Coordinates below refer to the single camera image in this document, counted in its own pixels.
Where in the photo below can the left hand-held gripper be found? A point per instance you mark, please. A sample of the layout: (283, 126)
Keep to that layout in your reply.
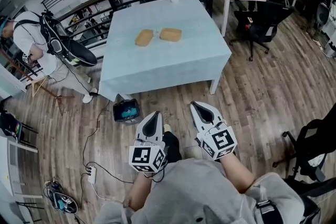
(141, 157)

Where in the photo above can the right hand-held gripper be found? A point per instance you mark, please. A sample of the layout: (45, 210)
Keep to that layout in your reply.
(223, 141)

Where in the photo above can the black bin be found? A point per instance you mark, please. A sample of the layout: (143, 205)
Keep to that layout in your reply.
(116, 116)

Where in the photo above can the tan rectangular tray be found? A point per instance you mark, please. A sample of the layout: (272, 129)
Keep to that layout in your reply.
(144, 38)
(170, 34)

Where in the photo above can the person's left forearm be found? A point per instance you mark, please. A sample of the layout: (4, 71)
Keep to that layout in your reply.
(139, 191)

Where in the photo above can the person's right forearm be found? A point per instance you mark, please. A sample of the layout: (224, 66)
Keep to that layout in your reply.
(236, 175)

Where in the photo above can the person's left shoe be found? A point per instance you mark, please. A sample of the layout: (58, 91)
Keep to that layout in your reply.
(167, 128)

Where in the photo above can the person's black trousers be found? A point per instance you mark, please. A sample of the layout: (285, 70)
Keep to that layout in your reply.
(172, 147)

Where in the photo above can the white table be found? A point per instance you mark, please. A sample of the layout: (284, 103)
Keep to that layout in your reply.
(215, 86)

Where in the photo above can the light blue flowered tablecloth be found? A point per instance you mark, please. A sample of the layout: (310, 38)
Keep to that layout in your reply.
(157, 65)

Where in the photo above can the person's grey hoodie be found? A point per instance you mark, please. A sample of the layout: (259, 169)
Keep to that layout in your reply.
(197, 191)

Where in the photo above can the white power strip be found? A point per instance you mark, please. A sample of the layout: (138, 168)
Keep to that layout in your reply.
(92, 175)

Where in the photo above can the wooden coat rack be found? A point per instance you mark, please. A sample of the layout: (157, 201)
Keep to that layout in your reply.
(63, 97)

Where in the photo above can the black office chair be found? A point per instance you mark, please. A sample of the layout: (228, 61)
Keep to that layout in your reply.
(262, 26)
(312, 144)

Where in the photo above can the black gear bag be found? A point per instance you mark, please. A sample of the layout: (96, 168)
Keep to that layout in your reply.
(63, 203)

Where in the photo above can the black side chair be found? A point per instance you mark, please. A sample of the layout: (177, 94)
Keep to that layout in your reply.
(10, 123)

